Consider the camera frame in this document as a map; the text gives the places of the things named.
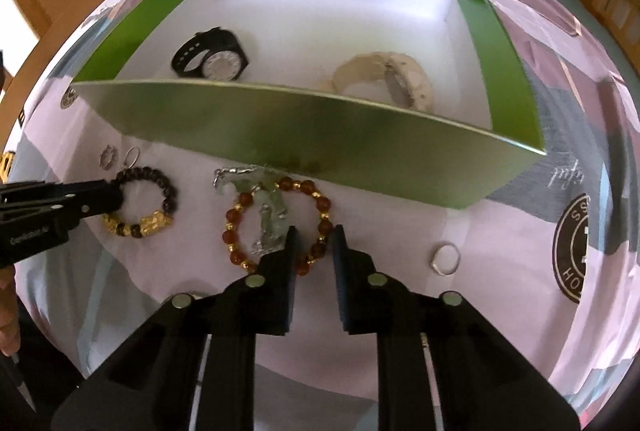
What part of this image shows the amber bead bracelet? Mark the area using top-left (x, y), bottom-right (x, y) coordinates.
top-left (221, 175), bottom-right (335, 277)

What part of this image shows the green jade silver necklace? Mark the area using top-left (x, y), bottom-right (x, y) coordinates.
top-left (211, 164), bottom-right (292, 257)

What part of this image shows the dark and yellow bead bracelet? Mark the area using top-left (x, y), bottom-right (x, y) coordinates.
top-left (101, 165), bottom-right (179, 241)

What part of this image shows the white wrist watch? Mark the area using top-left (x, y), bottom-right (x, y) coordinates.
top-left (320, 52), bottom-right (434, 113)

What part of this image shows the black wrist watch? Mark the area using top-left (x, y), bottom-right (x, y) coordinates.
top-left (170, 27), bottom-right (250, 82)

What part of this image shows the person's left hand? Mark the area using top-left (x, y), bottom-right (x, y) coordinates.
top-left (0, 265), bottom-right (21, 356)

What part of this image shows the silver bangle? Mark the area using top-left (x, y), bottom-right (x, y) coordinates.
top-left (162, 291), bottom-right (207, 310)

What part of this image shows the small silver flower earring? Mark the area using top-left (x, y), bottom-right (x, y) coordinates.
top-left (99, 145), bottom-right (118, 171)

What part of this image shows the green cardboard box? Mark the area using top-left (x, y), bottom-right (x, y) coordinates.
top-left (73, 0), bottom-right (544, 209)

